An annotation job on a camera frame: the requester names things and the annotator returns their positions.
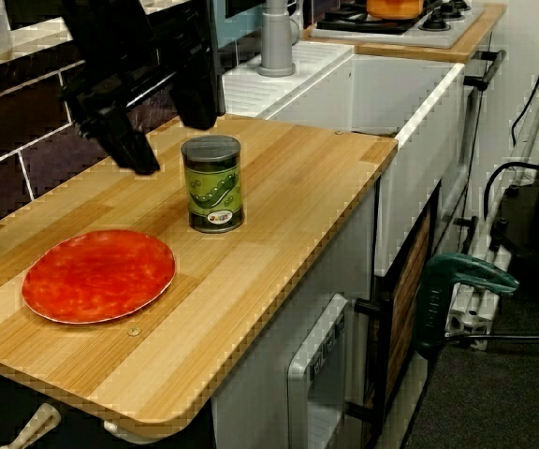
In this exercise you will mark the grey stove top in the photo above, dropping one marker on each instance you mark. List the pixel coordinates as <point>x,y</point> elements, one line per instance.
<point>438,38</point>

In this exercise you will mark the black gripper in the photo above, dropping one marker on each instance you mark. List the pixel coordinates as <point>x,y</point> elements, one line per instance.
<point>134,47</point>

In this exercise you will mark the black stove knob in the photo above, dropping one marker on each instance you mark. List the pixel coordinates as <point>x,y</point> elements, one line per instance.
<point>448,10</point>
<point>434,22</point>

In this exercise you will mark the white plastic bracket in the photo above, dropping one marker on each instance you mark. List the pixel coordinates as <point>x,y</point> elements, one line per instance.
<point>120,430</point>

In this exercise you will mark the red round plate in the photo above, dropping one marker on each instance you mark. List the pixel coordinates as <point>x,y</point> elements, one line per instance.
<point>96,276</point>

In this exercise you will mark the white sink unit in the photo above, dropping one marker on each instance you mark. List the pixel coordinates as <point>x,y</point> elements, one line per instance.
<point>414,187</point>

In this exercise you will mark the white kitchen cabinet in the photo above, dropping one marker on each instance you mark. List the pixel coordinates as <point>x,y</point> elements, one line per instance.
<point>260,374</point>

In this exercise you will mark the pale shelf board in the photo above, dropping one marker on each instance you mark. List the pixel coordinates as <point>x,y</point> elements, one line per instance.
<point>26,44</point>

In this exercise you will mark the teal plastic bin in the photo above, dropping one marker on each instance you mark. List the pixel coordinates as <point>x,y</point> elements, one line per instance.
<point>241,33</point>

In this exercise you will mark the aluminium frame rail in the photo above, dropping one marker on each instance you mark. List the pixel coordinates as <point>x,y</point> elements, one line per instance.
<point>473,320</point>

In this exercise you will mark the grey dispenser panel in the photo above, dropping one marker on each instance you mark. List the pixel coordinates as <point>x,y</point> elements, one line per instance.
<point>297,383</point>

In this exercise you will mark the wooden slat crate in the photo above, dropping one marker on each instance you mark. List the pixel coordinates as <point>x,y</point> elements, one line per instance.
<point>407,299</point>

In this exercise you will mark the dark tile backsplash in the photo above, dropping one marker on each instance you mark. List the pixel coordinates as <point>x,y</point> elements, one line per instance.
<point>17,131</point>

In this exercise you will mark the green clamp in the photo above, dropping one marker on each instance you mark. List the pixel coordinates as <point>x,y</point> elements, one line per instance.
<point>438,299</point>

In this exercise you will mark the orange pot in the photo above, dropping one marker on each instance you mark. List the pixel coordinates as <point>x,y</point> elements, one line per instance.
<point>393,9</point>

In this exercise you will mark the white curved faucet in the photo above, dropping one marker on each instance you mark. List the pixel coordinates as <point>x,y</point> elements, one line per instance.
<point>276,47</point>

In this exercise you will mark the black burner grate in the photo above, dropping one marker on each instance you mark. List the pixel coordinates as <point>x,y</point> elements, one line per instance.
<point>344,21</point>

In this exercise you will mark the green pea can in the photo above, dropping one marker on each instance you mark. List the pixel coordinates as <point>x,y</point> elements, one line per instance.
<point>213,196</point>

